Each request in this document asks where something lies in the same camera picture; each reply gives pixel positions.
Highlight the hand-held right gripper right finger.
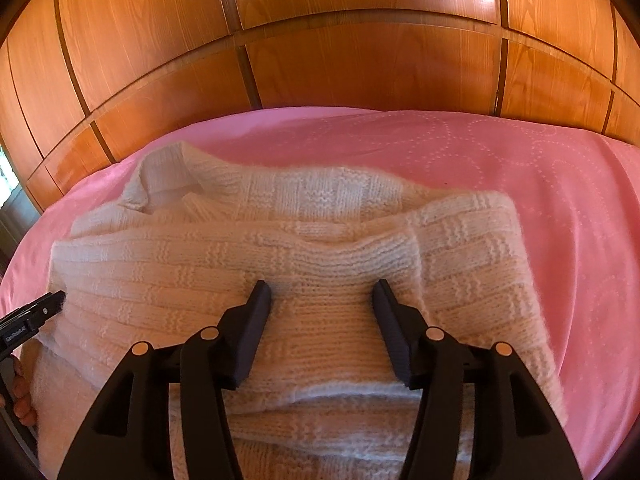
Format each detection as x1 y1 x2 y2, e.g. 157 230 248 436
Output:
372 279 583 480

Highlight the person's left hand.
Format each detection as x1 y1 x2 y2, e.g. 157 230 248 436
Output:
0 355 40 428

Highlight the white knit sweater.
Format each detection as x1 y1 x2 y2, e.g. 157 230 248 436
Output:
32 142 568 480

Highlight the wooden wardrobe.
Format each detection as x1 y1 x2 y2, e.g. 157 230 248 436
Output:
0 0 640 216

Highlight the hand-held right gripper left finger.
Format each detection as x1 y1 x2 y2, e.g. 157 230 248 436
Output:
57 280 273 480

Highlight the pink blanket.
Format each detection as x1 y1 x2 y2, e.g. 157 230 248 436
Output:
0 106 640 480

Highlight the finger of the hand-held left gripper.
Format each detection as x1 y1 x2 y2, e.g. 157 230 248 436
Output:
27 290 67 322

